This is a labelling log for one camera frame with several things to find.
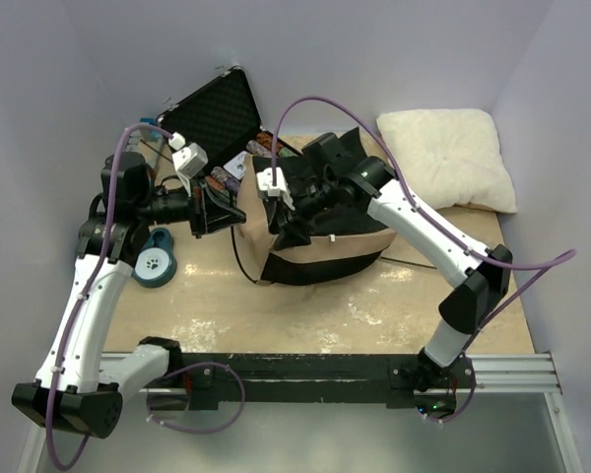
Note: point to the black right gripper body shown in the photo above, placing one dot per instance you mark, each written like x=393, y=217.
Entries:
x=309, y=203

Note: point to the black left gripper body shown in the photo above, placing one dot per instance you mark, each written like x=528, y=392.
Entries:
x=197, y=207

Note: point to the beige fabric pet tent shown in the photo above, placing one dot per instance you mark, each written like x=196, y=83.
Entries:
x=344, y=241

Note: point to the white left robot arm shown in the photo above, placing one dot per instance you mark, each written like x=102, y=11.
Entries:
x=70, y=392

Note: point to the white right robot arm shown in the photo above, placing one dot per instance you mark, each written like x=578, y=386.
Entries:
x=478, y=275

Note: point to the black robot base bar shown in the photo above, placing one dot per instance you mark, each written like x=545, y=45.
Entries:
x=394, y=380

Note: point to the teal double pet bowl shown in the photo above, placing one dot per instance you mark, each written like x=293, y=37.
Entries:
x=156, y=264

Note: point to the purple poker chip roll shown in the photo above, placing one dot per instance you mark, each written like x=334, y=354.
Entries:
x=226, y=179

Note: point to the white playing card deck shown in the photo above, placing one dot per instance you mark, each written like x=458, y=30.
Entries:
x=236, y=166

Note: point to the red poker chip roll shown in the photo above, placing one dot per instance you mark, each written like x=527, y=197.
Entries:
x=260, y=145

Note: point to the black poker chip case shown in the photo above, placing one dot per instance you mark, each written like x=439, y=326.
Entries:
x=221, y=117

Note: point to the white fluffy pillow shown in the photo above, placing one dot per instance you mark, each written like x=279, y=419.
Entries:
x=450, y=157

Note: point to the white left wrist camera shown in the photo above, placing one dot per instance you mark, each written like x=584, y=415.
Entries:
x=188, y=159

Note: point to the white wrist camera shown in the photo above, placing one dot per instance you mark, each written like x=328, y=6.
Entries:
x=271, y=183
x=188, y=159

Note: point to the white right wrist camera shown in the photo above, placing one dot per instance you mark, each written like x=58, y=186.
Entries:
x=271, y=183

